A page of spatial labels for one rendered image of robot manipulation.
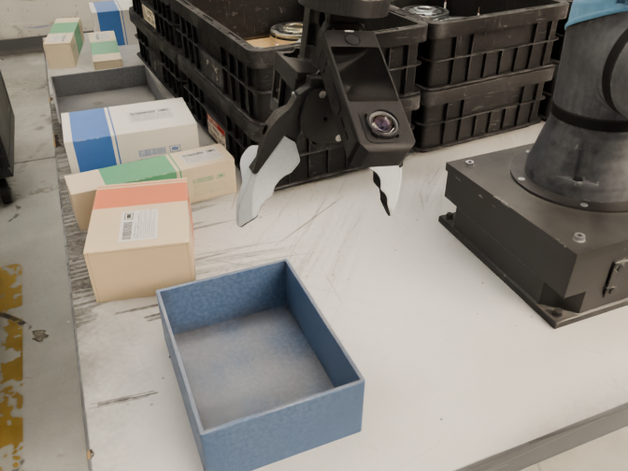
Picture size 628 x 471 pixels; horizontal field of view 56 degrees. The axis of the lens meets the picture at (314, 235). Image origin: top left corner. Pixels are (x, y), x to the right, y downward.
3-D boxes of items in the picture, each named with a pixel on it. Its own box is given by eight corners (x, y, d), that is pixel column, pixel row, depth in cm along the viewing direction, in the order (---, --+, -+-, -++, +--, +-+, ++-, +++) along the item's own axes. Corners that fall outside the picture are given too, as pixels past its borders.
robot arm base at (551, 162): (678, 195, 72) (705, 118, 67) (564, 211, 70) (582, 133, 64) (603, 146, 84) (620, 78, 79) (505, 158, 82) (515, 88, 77)
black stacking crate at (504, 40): (557, 71, 109) (572, 7, 102) (425, 99, 97) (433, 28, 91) (426, 21, 138) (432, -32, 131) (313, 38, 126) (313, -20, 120)
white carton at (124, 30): (98, 48, 158) (92, 12, 153) (94, 35, 167) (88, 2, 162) (174, 39, 164) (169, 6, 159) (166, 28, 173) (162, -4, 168)
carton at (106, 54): (126, 84, 134) (121, 58, 131) (98, 88, 133) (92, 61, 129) (118, 54, 153) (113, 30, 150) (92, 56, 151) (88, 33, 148)
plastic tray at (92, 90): (176, 131, 113) (172, 107, 111) (65, 149, 107) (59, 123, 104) (149, 85, 134) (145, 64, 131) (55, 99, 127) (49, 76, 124)
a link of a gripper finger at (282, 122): (275, 183, 52) (340, 106, 50) (281, 192, 50) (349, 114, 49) (234, 155, 49) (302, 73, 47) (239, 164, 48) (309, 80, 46)
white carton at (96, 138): (77, 194, 94) (64, 142, 88) (73, 162, 103) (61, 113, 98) (202, 173, 100) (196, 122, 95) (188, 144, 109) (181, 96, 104)
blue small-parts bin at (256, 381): (363, 431, 57) (366, 380, 53) (208, 486, 52) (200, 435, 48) (288, 304, 72) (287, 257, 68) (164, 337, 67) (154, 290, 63)
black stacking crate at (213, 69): (423, 99, 97) (431, 28, 91) (256, 135, 86) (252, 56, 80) (312, 38, 126) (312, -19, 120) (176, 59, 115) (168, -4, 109)
